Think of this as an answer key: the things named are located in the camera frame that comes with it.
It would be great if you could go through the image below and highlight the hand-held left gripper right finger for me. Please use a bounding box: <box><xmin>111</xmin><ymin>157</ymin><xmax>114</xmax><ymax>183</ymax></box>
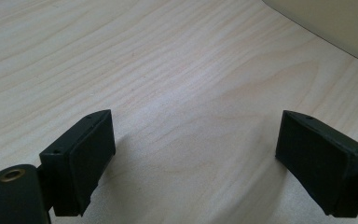
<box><xmin>275</xmin><ymin>109</ymin><xmax>358</xmax><ymax>218</ymax></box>

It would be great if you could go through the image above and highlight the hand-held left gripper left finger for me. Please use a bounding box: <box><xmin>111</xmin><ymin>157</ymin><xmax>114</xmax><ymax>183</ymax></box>
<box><xmin>38</xmin><ymin>109</ymin><xmax>117</xmax><ymax>217</ymax></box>

